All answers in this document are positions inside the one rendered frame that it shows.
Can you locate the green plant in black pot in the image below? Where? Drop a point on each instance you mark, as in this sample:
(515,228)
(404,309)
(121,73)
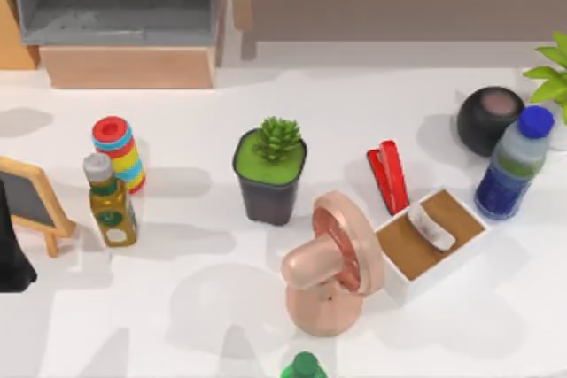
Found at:
(270,174)

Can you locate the pink desk fan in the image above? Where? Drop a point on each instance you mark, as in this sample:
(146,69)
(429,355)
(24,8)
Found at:
(336,258)

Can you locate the red stapler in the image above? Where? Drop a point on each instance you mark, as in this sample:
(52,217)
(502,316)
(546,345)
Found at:
(392,176)

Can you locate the stack of coloured rings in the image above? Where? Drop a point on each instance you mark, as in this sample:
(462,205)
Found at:
(119,152)

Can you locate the white tissue box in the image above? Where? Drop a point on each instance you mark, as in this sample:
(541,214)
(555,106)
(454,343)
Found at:
(432,241)

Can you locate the olive oil bottle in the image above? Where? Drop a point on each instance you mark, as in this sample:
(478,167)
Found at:
(113,214)

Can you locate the pale wooden drawer front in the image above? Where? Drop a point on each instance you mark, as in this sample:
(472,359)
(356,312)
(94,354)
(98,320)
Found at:
(128,66)

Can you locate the green bottle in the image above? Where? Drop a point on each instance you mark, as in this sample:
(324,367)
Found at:
(305,365)

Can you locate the black round speaker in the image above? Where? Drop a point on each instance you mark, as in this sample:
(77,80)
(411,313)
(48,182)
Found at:
(485,123)

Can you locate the blue water bottle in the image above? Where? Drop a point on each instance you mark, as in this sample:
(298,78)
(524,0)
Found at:
(514,165)

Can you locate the framed blackboard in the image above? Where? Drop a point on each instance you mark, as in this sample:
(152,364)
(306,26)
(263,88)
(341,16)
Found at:
(31,196)

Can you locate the green leafy plant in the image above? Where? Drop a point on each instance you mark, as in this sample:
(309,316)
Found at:
(549,72)

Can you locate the wooden cupboard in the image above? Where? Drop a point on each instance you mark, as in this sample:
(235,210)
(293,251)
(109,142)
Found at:
(15,15)

